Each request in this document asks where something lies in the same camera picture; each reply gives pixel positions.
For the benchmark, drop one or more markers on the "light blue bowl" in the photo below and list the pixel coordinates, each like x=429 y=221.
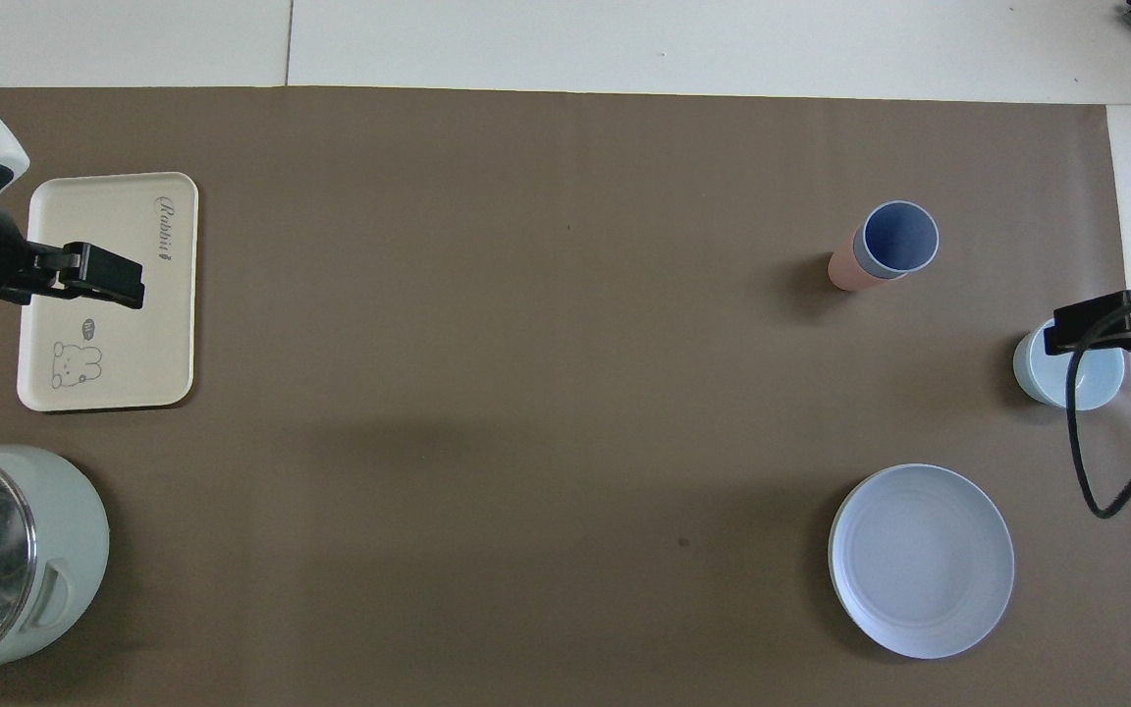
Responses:
x=1101 y=378

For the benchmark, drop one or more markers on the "pink cup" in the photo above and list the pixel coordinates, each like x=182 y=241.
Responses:
x=845 y=270

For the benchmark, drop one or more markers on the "cream rabbit print tray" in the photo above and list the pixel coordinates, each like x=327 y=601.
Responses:
x=124 y=324

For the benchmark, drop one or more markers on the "pale blue plate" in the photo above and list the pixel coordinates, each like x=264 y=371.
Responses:
x=919 y=560

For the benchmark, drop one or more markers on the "brown table mat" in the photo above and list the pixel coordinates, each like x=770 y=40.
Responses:
x=526 y=393

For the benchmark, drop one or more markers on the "blue ribbed cup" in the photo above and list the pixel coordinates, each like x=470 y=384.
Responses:
x=899 y=238

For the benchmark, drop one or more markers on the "pale green steel pot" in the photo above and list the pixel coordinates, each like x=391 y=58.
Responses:
x=55 y=530

